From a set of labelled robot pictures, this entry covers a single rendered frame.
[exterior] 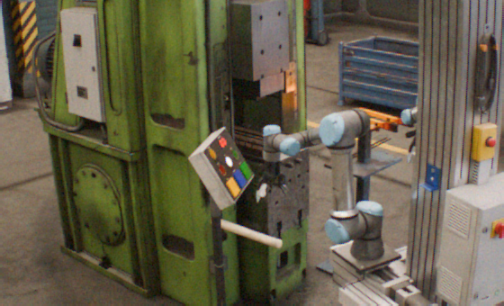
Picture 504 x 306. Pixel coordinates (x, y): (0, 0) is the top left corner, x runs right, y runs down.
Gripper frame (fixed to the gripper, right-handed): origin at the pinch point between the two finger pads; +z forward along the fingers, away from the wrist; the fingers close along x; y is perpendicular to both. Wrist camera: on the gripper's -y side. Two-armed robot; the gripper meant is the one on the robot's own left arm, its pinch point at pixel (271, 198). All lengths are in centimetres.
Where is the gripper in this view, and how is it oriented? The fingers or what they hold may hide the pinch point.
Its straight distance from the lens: 323.0
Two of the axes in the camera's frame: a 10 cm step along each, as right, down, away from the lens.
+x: 8.9, -1.8, 4.2
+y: 4.6, 2.8, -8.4
